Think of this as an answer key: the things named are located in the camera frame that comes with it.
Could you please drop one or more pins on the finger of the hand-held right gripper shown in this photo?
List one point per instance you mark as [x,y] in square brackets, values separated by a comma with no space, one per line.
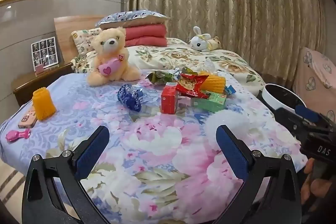
[288,120]
[307,112]

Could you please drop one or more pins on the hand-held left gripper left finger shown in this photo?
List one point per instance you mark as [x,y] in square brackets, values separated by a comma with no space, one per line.
[93,150]

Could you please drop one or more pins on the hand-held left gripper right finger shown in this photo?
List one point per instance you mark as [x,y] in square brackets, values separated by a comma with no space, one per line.
[231,153]

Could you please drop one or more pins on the blue white wrapper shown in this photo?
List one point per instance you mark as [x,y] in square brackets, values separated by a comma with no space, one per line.
[128,99]

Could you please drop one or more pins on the yellow foam net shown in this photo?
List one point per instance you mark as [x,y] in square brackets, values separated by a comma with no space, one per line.
[214,83]
[43,103]

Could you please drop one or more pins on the red drink carton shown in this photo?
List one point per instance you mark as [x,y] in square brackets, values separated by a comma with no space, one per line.
[168,100]

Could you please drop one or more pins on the green foil wrapper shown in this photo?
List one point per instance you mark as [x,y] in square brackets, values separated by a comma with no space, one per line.
[158,77]

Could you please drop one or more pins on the person's right hand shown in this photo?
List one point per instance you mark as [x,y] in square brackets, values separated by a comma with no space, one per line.
[308,187]

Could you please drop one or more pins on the pink heart print cloth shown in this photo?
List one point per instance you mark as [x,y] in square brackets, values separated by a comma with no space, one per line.
[315,77]

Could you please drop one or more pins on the green drink carton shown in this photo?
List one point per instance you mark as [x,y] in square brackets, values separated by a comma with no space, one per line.
[210,102]

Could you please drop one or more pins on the small blue wrapper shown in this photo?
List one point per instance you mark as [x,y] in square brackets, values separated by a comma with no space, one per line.
[229,90]

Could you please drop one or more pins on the blue pink floral blanket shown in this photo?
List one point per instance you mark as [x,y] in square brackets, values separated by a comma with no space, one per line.
[157,148]

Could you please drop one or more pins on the pink plastic toy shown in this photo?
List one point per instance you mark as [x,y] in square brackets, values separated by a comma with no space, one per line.
[15,135]

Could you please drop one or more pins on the red snack bag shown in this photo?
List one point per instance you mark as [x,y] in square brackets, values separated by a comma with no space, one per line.
[190,85]

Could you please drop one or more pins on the clear plastic bag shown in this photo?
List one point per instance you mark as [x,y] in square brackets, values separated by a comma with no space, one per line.
[208,65]

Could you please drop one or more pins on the wooden nightstand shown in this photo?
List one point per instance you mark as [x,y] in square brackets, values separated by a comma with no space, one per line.
[29,79]

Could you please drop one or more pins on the small pink box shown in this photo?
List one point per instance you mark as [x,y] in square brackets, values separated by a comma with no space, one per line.
[39,69]

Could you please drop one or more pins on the tan bear plush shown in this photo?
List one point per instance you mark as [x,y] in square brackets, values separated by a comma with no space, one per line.
[215,43]

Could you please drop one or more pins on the beige teddy bear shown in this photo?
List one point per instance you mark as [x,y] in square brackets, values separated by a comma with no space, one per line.
[110,43]

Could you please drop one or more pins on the cartoon print pillow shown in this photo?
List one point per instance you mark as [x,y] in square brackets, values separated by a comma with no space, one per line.
[81,40]

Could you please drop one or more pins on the wooden headboard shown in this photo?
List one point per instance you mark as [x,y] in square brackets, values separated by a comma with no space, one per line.
[65,37]

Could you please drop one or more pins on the white bunny plush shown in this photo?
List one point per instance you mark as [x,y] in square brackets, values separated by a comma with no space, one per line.
[198,41]

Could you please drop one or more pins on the beige floral quilt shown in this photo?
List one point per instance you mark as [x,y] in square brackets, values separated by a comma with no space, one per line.
[162,56]

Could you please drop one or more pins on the folded red quilt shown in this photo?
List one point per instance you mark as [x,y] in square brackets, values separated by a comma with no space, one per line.
[147,35]

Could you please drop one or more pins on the blue patterned pillow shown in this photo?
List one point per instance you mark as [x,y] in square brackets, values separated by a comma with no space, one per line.
[126,16]

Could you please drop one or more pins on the beige patterned curtain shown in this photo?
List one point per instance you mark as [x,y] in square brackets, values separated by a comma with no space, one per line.
[210,3]

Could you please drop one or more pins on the black photo frame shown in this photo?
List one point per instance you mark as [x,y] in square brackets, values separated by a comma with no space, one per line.
[44,52]

